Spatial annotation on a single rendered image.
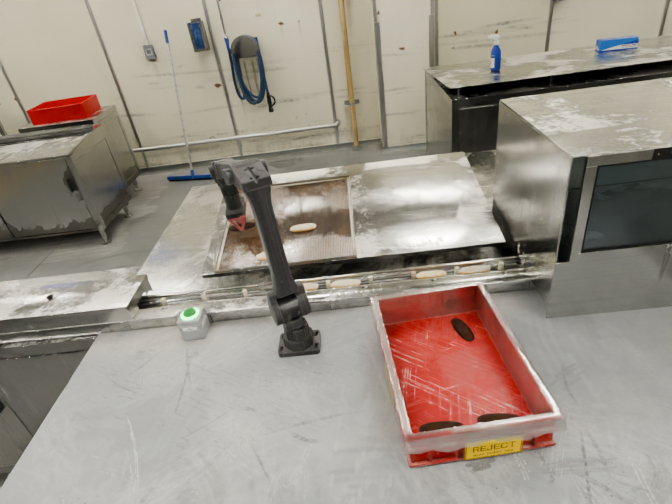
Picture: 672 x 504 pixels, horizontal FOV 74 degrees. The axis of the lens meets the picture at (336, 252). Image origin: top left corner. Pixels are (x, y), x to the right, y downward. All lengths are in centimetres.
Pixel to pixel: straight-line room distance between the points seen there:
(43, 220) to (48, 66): 196
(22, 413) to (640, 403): 200
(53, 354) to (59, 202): 250
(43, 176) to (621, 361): 386
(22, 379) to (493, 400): 157
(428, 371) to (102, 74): 485
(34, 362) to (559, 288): 169
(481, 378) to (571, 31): 458
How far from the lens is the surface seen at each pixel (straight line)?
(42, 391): 200
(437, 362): 125
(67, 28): 556
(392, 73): 471
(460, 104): 304
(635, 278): 144
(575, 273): 135
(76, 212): 418
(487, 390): 120
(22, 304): 183
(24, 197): 433
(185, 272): 182
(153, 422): 131
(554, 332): 138
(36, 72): 584
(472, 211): 172
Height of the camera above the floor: 173
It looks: 32 degrees down
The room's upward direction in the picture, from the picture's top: 9 degrees counter-clockwise
